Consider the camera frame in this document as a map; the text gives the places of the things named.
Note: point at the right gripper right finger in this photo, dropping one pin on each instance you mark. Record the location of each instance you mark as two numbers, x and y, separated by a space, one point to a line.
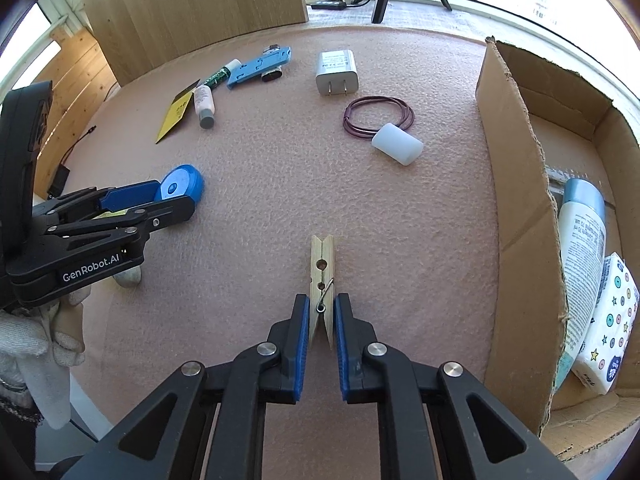
434 422

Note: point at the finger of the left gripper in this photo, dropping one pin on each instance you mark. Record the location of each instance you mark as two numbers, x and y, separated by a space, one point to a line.
159 215
129 196

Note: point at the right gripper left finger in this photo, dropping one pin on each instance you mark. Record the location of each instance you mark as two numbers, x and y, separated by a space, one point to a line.
206 422

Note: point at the blue round tape measure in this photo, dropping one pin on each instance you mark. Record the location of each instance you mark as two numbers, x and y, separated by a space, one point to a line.
184 180

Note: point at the yellow black card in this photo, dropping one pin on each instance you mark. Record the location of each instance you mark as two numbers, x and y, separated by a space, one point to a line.
176 110

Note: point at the pink cosmetic tube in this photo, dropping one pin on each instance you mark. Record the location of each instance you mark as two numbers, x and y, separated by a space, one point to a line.
204 106

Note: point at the green white marker tube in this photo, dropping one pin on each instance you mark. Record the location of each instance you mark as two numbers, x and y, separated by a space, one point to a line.
221 75

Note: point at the blue plastic phone stand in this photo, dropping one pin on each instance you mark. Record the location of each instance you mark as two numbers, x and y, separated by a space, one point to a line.
254 68

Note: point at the wooden clothespin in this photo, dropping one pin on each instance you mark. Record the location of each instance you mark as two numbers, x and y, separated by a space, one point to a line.
321 289

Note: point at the silver patterned lighter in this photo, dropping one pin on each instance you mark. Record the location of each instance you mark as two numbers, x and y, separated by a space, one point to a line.
276 72

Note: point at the patterned tissue pack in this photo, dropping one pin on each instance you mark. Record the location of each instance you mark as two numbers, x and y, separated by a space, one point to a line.
601 355

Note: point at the white power adapter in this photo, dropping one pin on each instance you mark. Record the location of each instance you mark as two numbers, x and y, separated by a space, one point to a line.
337 73

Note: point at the white blue lotion bottle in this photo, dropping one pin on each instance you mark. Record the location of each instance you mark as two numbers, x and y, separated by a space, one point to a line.
582 235

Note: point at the left hand white glove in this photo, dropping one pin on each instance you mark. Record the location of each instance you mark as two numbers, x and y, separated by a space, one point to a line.
38 350

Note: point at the pine slat wooden panel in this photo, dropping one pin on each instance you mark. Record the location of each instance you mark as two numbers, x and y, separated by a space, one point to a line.
81 79

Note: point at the light wooden board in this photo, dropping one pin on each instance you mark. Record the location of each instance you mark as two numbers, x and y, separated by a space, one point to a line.
137 36

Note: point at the cardboard box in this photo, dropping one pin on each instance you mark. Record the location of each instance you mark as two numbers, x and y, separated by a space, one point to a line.
543 125

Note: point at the black plug with cable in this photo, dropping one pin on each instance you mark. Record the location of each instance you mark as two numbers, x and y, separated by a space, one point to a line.
62 172

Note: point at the black cable remote control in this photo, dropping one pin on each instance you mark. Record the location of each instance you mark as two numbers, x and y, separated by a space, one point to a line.
330 5

